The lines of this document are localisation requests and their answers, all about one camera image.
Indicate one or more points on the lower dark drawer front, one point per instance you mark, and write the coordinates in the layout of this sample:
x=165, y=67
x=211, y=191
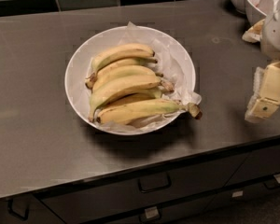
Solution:
x=230, y=195

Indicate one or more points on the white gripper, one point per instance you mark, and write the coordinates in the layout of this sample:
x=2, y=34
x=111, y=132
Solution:
x=276, y=34

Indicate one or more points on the right dark drawer front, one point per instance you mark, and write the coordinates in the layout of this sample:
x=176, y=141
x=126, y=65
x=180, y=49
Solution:
x=259, y=163

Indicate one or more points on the left dark drawer front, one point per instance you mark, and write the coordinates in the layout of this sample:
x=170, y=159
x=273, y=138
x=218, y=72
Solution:
x=26, y=209

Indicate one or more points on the yellow banana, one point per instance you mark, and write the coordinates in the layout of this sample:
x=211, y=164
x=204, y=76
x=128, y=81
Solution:
x=113, y=54
x=89, y=81
x=125, y=114
x=122, y=86
x=123, y=71

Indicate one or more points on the middle dark drawer front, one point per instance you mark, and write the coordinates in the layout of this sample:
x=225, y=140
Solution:
x=107, y=200

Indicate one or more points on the large white bowl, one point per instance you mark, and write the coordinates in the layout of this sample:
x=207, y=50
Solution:
x=77, y=93

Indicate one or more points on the dark drawer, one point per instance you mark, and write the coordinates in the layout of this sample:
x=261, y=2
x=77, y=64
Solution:
x=259, y=163
x=26, y=209
x=230, y=195
x=107, y=200

